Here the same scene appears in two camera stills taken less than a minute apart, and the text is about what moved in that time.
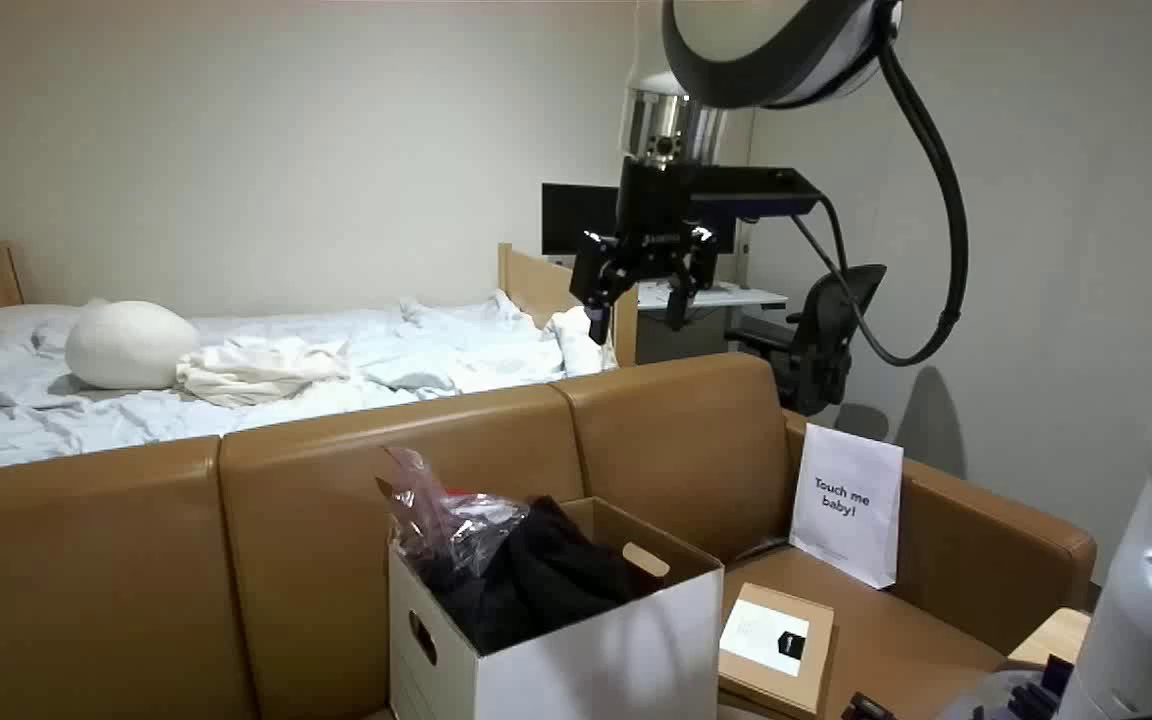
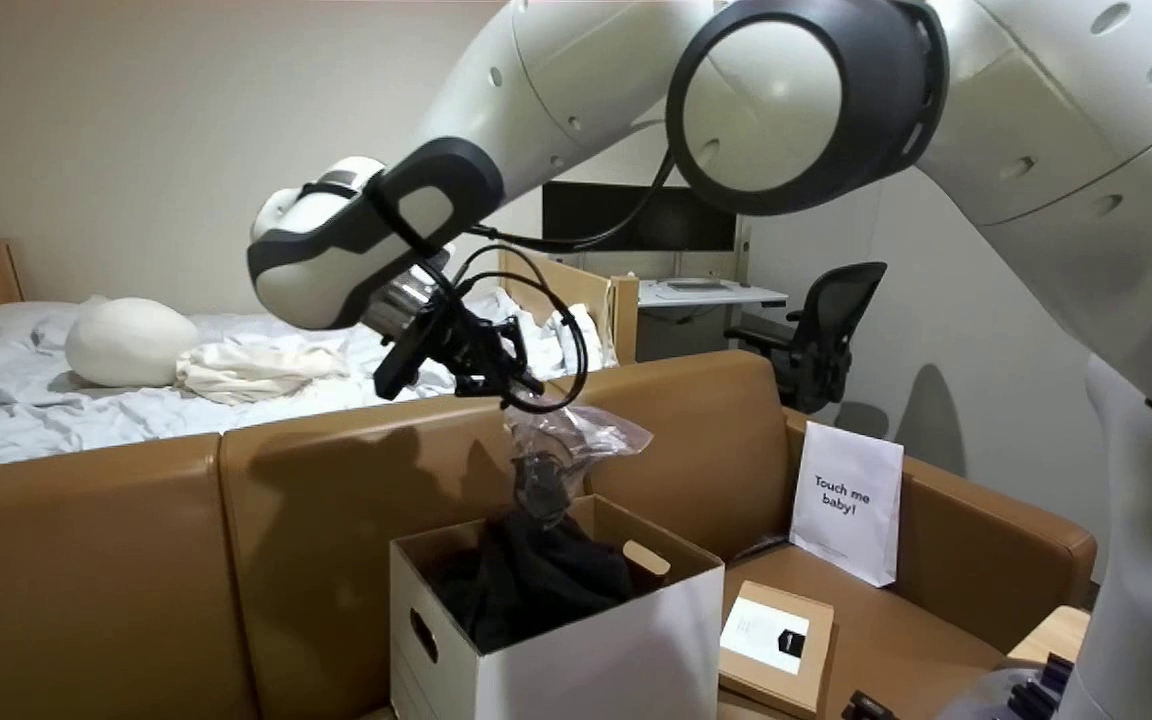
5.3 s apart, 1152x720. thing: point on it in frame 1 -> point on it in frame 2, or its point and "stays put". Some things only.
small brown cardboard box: [776, 648] stays put
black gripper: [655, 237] -> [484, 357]
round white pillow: [127, 342] stays put
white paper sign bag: [846, 506] stays put
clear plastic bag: [458, 528] -> [553, 450]
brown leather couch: [251, 574] stays put
